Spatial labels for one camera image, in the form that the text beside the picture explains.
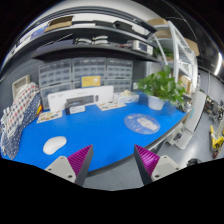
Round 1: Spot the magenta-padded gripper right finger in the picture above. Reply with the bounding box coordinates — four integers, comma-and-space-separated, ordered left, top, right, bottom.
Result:
133, 144, 183, 186

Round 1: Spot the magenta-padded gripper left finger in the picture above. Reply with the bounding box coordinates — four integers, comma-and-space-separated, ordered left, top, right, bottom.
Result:
44, 144, 95, 187

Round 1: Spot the white computer mouse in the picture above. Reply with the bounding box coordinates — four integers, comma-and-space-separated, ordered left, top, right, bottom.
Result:
42, 135, 68, 156

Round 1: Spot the round blue printed mouse pad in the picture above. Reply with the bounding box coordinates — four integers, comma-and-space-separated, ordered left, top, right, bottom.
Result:
123, 113, 161, 135

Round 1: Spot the printed picture sheet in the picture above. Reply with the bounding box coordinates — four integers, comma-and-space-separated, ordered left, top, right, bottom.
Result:
96, 101, 128, 112
35, 109, 64, 125

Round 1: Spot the yellow floor machine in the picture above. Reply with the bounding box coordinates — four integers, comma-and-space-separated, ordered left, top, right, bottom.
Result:
209, 124, 224, 158

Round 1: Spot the small black box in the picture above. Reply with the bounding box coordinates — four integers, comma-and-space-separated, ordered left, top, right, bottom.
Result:
64, 101, 87, 116

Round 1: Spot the green plant in white pot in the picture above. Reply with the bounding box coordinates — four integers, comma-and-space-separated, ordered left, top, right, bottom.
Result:
136, 64, 188, 112

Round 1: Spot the red blue checked cloth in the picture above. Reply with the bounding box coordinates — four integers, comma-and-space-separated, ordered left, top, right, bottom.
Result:
0, 82, 41, 141

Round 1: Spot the clear plastic box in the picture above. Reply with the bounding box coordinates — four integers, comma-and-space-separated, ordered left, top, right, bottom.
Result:
113, 89, 140, 104

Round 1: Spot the long white keyboard box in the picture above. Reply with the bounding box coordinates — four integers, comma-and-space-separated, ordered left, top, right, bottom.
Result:
47, 85, 115, 111

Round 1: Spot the yellow card box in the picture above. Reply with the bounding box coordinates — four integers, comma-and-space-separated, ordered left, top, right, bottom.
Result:
81, 75, 102, 89

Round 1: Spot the white metal rack with boxes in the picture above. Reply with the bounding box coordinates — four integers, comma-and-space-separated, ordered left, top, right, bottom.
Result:
146, 18, 201, 98

